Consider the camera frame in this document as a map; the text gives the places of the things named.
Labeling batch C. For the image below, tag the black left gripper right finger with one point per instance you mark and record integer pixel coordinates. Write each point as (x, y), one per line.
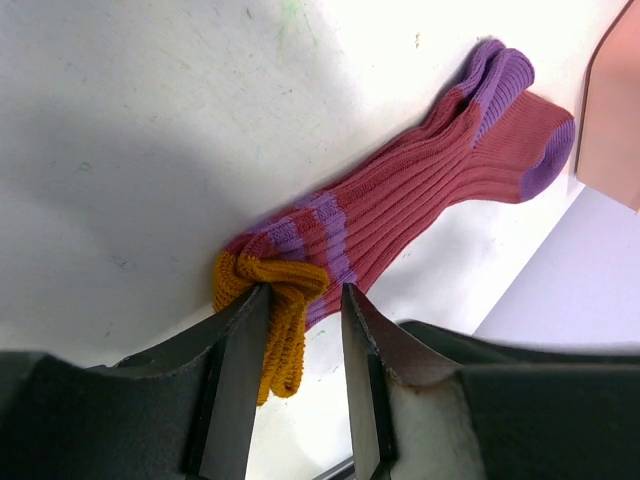
(430, 403)

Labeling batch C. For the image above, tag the front aluminium frame rail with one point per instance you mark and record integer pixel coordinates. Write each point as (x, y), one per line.
(344, 470)

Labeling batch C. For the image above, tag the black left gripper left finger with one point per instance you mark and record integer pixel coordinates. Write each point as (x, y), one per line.
(183, 409)

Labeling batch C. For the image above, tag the maroon purple ribbed sock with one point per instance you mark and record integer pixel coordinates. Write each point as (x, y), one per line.
(487, 138)

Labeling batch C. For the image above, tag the pink compartment organizer box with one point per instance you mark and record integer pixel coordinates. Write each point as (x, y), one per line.
(608, 147)

